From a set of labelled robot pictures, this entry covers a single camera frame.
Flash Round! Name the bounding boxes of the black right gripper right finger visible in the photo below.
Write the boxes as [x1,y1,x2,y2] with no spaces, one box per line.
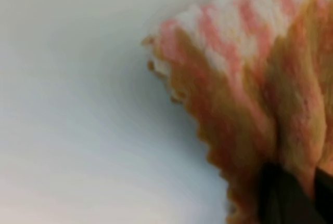
[315,168,333,224]

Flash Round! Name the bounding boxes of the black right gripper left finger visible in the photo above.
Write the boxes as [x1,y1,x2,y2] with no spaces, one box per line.
[258,163,325,223]

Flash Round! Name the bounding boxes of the pink white striped stained rag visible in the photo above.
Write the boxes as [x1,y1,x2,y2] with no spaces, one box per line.
[143,0,332,223]

